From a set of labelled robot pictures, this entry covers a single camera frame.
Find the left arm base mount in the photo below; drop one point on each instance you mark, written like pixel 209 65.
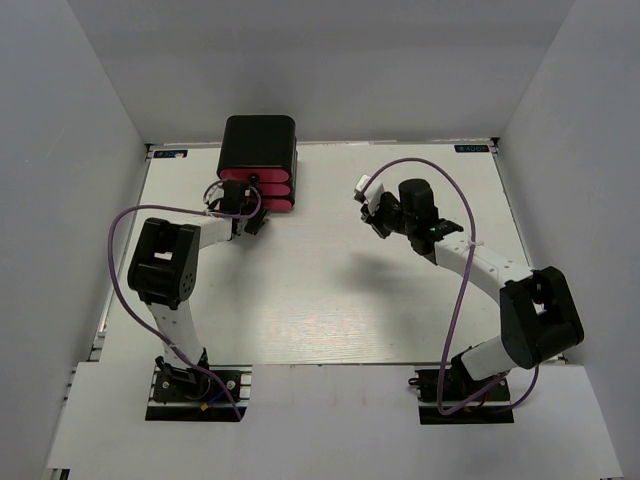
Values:
pixel 185 395

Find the black drawer cabinet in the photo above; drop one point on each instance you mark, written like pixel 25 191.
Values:
pixel 260 141

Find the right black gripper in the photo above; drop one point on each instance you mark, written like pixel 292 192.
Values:
pixel 375 219

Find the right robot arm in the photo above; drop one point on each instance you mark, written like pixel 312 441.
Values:
pixel 538 316

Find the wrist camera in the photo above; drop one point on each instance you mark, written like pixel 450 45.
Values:
pixel 368 192
pixel 210 191

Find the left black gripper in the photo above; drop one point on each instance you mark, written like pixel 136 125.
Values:
pixel 254 226

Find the pink drawer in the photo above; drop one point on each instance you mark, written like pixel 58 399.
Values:
pixel 277 204
pixel 264 175
pixel 273 189

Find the pink top drawer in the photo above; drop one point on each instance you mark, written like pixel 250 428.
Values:
pixel 264 175

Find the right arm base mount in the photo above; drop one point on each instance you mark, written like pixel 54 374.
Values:
pixel 491 408

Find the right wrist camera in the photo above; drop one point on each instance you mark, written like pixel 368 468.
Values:
pixel 368 192

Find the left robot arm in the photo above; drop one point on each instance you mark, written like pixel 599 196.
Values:
pixel 164 265

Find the pink bottom drawer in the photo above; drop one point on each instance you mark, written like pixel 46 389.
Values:
pixel 277 204

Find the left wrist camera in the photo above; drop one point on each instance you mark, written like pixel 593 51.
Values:
pixel 210 191

